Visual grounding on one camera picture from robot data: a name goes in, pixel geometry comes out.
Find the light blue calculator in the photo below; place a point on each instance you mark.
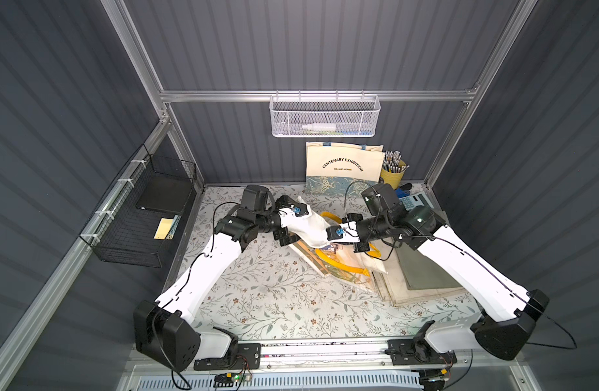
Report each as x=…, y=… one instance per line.
x=414, y=200

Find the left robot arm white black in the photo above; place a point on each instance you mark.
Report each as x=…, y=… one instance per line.
x=164, y=328

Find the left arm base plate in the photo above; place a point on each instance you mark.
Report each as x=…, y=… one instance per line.
x=240, y=356

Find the floral table mat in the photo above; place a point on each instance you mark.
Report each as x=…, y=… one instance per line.
x=271, y=292

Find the cream tote bag black lettering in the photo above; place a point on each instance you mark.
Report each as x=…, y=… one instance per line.
x=332, y=167

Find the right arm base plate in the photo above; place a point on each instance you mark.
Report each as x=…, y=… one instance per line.
x=408, y=352

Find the black wire wall basket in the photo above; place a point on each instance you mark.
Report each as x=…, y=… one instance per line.
x=124, y=234

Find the yellow sticky note pad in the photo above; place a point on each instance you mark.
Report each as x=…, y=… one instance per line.
x=164, y=228

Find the white bottle in basket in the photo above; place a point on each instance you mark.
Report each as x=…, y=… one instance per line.
x=326, y=128

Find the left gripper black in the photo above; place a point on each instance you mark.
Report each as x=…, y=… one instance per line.
x=286, y=221

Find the white wire mesh basket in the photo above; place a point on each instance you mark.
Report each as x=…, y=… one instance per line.
x=355, y=115

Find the yellow pen holder cup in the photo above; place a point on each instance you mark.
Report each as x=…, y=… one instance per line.
x=393, y=169

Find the small green circuit board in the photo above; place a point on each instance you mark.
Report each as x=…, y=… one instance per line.
x=227, y=380

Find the olive green tote bag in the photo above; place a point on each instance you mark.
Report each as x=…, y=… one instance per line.
x=420, y=272

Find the black notebook in basket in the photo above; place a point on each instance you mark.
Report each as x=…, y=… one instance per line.
x=167, y=195

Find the cream canvas bag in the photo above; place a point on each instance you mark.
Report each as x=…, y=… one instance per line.
x=392, y=287

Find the white tote bag yellow handles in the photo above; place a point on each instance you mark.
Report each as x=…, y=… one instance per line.
x=334, y=261

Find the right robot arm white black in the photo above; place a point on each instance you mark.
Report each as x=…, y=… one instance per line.
x=507, y=313

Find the blue stapler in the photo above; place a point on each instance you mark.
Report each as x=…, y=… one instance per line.
x=404, y=190

